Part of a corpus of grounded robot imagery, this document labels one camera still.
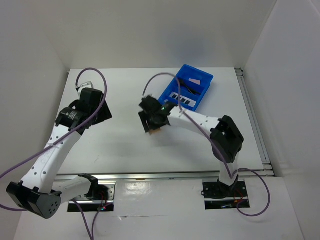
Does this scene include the tan blotting paper pad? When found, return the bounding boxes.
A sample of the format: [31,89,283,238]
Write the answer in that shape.
[149,128,162,135]

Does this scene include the bobby pin card pack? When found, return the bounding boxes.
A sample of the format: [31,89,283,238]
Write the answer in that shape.
[169,92,197,108]

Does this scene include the slim black makeup brush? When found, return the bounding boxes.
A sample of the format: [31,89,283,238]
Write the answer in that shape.
[178,78,201,95]

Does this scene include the pink blotting paper pad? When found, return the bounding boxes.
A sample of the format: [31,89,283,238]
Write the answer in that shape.
[189,78,201,85]

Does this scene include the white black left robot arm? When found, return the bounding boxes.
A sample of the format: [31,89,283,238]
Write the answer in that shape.
[6,87,112,219]

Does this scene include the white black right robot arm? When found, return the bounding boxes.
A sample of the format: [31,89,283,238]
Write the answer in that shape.
[138,95,244,196]

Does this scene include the blue plastic organizer bin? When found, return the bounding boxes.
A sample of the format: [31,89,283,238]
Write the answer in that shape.
[158,64,214,112]

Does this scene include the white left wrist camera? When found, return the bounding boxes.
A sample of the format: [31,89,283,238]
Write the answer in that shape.
[75,81,94,97]

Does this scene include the aluminium table edge rail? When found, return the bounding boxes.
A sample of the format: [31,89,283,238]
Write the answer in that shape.
[54,169,275,182]

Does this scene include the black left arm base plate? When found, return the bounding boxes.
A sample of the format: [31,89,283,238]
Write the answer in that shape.
[67,181,116,213]

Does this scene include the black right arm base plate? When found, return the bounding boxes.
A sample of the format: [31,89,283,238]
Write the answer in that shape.
[201,181,250,210]

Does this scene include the aluminium side rail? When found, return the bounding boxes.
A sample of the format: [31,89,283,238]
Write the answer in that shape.
[234,68,275,177]

